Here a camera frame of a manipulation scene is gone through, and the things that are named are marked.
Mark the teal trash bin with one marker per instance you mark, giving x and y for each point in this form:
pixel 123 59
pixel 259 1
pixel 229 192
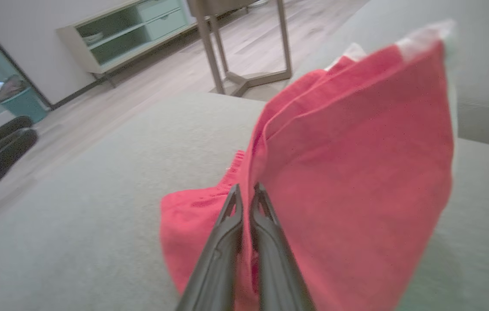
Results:
pixel 24 106

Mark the grey fabric sofa ottoman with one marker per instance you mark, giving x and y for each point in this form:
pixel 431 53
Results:
pixel 97 207

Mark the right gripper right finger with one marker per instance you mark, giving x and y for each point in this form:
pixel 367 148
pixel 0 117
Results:
pixel 274 268

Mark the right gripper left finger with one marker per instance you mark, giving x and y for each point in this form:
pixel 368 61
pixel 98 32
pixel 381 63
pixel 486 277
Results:
pixel 220 259

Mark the pale green TV cabinet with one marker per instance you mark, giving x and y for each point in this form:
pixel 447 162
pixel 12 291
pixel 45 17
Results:
pixel 162 21

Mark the red white-trimmed shorts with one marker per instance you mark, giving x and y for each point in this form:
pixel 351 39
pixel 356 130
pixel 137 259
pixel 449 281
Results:
pixel 357 172

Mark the wooden side table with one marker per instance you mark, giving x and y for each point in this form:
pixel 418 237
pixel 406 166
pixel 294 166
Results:
pixel 210 52

